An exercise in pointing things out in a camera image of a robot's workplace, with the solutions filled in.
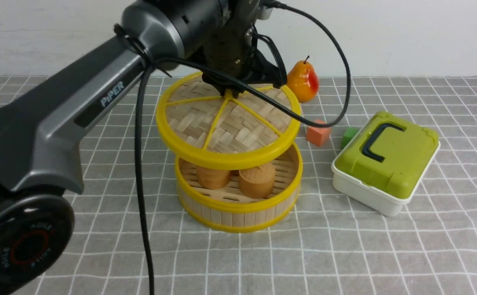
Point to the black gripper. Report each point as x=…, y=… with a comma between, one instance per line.
x=237, y=49

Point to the yellow woven steamer lid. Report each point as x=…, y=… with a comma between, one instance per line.
x=226, y=132

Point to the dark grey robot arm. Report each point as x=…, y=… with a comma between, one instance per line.
x=40, y=131

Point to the yellow bamboo steamer basket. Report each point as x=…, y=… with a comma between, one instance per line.
x=227, y=209

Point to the orange red toy pear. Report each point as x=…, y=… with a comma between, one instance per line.
x=303, y=81

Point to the orange cube block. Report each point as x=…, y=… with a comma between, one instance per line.
x=317, y=136

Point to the tan round bun left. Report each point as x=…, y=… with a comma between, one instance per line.
x=212, y=178

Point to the tan round bun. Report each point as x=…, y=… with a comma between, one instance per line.
x=212, y=178
x=257, y=182

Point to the tan round bun right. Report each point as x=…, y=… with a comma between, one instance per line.
x=257, y=182

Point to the green cube block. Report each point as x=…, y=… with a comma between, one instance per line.
x=348, y=135

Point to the green lidded white box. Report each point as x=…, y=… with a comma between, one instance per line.
x=382, y=166

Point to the grey checkered tablecloth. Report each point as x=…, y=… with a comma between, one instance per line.
x=329, y=244

